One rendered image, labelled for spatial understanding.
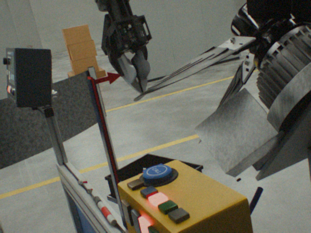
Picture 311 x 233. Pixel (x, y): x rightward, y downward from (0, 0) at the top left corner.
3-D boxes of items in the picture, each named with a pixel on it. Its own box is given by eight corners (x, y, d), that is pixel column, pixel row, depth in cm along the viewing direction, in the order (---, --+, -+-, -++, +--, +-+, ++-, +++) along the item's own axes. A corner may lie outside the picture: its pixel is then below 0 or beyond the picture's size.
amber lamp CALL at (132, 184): (145, 186, 48) (144, 182, 48) (132, 191, 48) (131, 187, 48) (139, 181, 50) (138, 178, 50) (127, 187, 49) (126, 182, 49)
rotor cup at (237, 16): (300, 60, 92) (267, 27, 99) (323, 13, 80) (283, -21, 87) (251, 82, 88) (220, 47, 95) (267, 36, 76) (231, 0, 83)
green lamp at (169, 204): (179, 209, 42) (178, 204, 41) (165, 215, 41) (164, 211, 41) (171, 203, 43) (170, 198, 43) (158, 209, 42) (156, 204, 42)
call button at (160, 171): (178, 180, 49) (176, 168, 49) (152, 191, 48) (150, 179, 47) (164, 171, 53) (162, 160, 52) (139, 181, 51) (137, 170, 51)
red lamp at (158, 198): (168, 201, 44) (167, 196, 43) (155, 207, 43) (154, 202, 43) (161, 195, 45) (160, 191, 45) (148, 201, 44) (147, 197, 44)
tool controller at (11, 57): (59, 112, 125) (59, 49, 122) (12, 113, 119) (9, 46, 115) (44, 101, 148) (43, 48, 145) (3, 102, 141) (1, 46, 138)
